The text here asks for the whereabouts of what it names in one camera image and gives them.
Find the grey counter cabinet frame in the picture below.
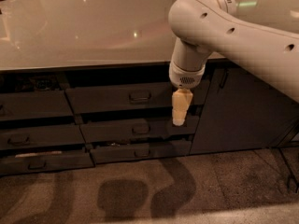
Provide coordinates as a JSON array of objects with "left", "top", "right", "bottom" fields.
[{"left": 0, "top": 60, "right": 299, "bottom": 167}]

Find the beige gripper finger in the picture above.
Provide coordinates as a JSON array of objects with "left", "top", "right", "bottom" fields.
[{"left": 172, "top": 89, "right": 193, "bottom": 126}]

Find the dark grey cabinet door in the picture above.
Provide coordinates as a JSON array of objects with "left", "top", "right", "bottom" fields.
[{"left": 191, "top": 63, "right": 299, "bottom": 154}]

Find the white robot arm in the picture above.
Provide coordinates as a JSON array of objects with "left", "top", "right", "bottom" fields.
[{"left": 168, "top": 0, "right": 299, "bottom": 126}]

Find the dark grey drawer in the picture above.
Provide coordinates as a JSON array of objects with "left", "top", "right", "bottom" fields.
[
  {"left": 0, "top": 125, "right": 84, "bottom": 150},
  {"left": 0, "top": 150, "right": 93, "bottom": 175},
  {"left": 64, "top": 79, "right": 211, "bottom": 115},
  {"left": 80, "top": 116, "right": 199, "bottom": 143},
  {"left": 91, "top": 139, "right": 192, "bottom": 164},
  {"left": 0, "top": 91, "right": 72, "bottom": 121}
]

